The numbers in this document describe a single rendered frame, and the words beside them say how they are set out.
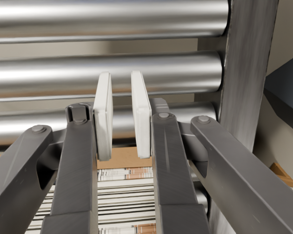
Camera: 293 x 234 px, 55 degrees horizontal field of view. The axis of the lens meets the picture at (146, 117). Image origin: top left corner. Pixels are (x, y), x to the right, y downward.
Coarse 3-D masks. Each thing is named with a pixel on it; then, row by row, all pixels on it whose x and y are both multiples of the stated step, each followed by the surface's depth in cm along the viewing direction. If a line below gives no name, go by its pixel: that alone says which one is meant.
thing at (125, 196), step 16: (112, 176) 29; (128, 176) 29; (144, 176) 29; (48, 192) 27; (112, 192) 27; (128, 192) 27; (144, 192) 27; (48, 208) 25; (112, 208) 25; (128, 208) 25; (144, 208) 25; (32, 224) 24; (112, 224) 24; (128, 224) 24; (144, 224) 24
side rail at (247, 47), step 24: (240, 0) 28; (264, 0) 28; (240, 24) 29; (264, 24) 29; (216, 48) 33; (240, 48) 30; (264, 48) 30; (240, 72) 31; (264, 72) 32; (216, 96) 34; (240, 96) 33; (240, 120) 34; (216, 216) 40
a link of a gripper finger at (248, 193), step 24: (192, 120) 13; (216, 144) 11; (240, 144) 11; (192, 168) 14; (216, 168) 11; (240, 168) 10; (264, 168) 10; (216, 192) 12; (240, 192) 10; (264, 192) 9; (288, 192) 9; (240, 216) 10; (264, 216) 8; (288, 216) 8
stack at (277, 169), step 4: (276, 164) 137; (272, 168) 138; (276, 168) 136; (280, 168) 135; (276, 172) 135; (280, 172) 132; (284, 172) 132; (280, 176) 126; (284, 176) 128; (288, 176) 129; (288, 180) 126; (292, 180) 127; (292, 188) 120
